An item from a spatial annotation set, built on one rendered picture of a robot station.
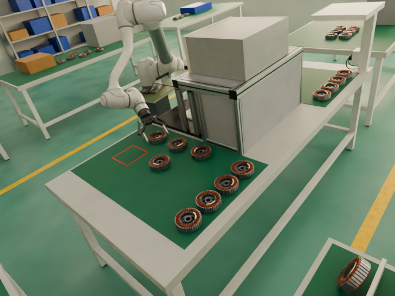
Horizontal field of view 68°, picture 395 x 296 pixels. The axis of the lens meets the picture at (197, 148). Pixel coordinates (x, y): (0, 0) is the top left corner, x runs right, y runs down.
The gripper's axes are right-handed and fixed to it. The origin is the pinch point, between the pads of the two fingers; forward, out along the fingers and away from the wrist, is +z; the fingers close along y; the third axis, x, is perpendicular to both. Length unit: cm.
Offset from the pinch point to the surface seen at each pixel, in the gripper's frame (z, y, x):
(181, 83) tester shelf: -4.5, -17.3, 35.4
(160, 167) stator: 27.1, 10.9, 16.0
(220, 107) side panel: 20, -26, 38
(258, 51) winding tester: 11, -51, 58
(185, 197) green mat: 51, 10, 27
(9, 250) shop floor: -12, 124, -95
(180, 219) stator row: 62, 19, 36
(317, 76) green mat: 4, -133, -1
